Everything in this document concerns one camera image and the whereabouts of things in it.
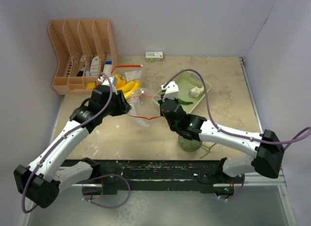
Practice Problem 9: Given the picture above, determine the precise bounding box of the yellow banana bunch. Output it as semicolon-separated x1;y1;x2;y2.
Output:
117;80;141;99

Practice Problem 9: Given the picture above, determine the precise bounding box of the green netted melon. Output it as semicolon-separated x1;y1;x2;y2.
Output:
177;135;217;159

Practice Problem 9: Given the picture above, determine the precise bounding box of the orange bell pepper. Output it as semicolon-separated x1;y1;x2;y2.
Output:
114;74;127;90

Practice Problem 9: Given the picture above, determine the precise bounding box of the clear orange-zip bag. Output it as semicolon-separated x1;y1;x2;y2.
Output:
126;87;161;128
111;64;143;98

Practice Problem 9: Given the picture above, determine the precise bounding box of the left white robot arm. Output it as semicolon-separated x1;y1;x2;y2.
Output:
14;85;131;213

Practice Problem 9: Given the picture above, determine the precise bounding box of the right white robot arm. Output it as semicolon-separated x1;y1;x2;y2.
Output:
158;100;285;183

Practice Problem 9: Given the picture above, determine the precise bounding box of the green cucumber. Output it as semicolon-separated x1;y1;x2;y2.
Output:
178;98;193;105

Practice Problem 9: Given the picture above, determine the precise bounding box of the white garlic bulb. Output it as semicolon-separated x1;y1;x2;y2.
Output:
189;87;204;98

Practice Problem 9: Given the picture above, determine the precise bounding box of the yellow small box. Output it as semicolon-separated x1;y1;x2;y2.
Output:
86;82;97;89

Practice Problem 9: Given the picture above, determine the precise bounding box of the white blue packet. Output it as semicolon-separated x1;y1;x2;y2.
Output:
103;53;112;77

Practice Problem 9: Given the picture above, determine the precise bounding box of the white patterned pouch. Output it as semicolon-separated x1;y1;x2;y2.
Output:
89;56;100;77

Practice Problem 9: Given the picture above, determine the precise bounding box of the green plastic basket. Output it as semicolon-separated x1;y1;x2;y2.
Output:
152;69;212;114

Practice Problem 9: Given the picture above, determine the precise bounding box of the black white item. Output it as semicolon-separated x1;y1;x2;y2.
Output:
76;55;86;77

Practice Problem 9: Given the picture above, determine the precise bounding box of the small green white box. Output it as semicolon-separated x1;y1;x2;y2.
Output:
145;51;163;62

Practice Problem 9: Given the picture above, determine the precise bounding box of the pink desk file organizer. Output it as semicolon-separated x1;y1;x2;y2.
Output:
48;18;118;95

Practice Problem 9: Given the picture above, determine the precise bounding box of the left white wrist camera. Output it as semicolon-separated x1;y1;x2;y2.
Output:
97;76;118;90

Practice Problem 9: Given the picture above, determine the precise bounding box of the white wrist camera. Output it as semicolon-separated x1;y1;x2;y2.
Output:
160;81;179;101
97;76;118;90

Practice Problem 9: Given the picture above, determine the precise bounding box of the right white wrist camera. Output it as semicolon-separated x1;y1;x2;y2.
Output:
160;81;179;101

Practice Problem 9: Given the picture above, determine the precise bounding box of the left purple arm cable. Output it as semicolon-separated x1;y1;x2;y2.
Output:
21;72;114;214

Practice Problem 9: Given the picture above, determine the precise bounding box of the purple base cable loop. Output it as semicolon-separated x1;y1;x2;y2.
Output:
81;174;132;210

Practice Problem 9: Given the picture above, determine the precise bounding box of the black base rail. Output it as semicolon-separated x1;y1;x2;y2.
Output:
80;159;246;195

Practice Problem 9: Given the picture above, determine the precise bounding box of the aluminium frame rail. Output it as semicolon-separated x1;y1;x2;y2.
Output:
239;57;297;226

